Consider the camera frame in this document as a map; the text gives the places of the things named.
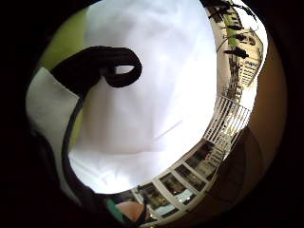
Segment building with large windows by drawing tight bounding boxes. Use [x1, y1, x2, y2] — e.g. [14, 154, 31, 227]
[131, 139, 226, 226]

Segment the person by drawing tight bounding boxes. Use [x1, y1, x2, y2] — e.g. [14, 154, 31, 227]
[105, 199, 147, 224]

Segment black cable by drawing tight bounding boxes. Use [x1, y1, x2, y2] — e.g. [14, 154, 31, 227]
[60, 96, 96, 207]

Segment pale distant building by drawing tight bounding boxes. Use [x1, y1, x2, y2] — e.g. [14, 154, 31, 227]
[236, 28, 264, 88]

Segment dark tree branches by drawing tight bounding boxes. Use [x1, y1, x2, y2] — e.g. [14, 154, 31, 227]
[202, 0, 258, 61]

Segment yellow-green box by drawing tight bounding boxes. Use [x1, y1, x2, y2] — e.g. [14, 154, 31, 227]
[38, 9, 90, 71]

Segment white metal railing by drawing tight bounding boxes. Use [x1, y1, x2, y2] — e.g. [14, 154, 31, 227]
[201, 94, 253, 154]

